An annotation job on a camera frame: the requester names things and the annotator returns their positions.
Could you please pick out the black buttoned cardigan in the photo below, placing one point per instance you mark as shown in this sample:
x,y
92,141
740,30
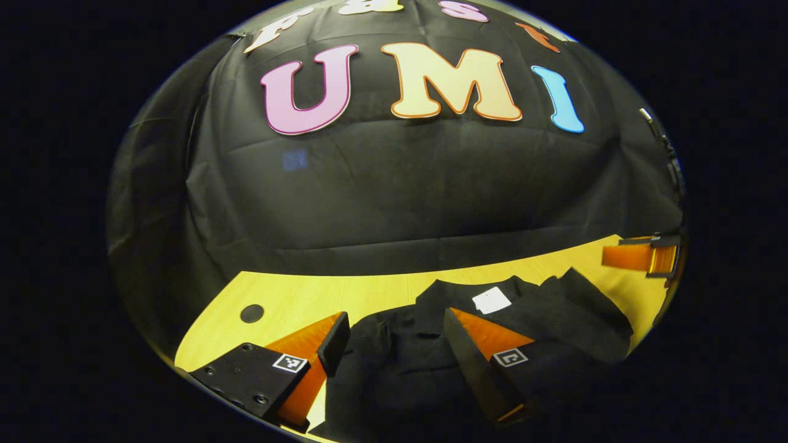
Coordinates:
x,y
394,375

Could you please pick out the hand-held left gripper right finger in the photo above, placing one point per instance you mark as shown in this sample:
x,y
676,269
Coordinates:
x,y
471,369

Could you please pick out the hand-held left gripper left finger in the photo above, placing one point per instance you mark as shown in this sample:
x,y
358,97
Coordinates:
x,y
335,344

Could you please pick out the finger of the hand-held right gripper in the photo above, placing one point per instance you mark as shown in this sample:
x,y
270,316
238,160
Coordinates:
x,y
628,257

